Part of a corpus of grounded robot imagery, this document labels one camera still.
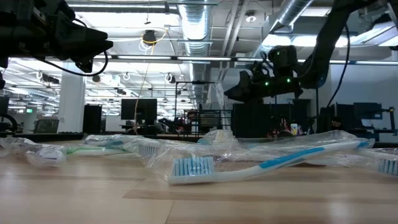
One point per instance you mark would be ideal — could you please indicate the black aluminium table frame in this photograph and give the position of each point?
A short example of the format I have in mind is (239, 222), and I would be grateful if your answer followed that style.
(46, 137)

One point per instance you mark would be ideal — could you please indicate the green exit sign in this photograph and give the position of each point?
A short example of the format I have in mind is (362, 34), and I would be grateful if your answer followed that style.
(29, 110)

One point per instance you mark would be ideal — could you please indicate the black ceiling camera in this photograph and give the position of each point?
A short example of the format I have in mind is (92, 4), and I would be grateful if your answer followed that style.
(149, 36)

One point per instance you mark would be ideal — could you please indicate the purple white toothbrush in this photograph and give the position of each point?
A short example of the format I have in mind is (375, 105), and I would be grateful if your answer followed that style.
(46, 157)

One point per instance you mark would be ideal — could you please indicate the blue white toothbrush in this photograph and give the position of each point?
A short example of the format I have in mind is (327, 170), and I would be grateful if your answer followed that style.
(289, 157)
(388, 166)
(148, 151)

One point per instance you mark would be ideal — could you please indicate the round ceiling fixture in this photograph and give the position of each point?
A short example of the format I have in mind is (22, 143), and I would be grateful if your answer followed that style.
(250, 18)

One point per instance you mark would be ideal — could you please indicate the white square pillar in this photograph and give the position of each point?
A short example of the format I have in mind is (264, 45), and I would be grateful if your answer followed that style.
(71, 99)

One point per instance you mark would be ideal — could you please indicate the black tall cabinet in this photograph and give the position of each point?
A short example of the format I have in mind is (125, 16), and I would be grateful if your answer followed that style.
(92, 119)

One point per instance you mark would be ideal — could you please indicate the silver ribbed air duct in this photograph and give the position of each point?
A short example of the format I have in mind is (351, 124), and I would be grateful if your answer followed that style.
(195, 25)

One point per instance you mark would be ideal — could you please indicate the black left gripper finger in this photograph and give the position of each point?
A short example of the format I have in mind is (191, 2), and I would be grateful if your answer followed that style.
(90, 31)
(96, 48)

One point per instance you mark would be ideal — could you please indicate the green white toothbrush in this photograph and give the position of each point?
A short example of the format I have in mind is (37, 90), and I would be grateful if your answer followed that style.
(93, 151)

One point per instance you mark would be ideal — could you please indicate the black metal stand frame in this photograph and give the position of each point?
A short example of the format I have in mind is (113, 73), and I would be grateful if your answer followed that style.
(199, 82)

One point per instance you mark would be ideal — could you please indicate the long ceiling light strip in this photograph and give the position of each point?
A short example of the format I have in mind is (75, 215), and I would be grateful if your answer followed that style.
(202, 58)

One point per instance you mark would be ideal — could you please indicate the black partition cabinet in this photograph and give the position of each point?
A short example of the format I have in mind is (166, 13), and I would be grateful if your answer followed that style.
(252, 121)

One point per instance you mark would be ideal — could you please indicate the black computer monitor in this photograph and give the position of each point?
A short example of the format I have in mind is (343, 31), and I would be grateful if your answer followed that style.
(138, 109)

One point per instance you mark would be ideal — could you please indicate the dark blue monitor on arm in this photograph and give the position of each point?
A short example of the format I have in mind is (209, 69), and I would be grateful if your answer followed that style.
(367, 110)

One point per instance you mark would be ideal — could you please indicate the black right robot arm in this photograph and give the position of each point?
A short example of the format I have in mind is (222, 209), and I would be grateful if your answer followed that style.
(326, 37)

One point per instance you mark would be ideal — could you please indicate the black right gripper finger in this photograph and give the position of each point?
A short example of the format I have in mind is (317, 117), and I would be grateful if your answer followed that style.
(245, 84)
(245, 97)

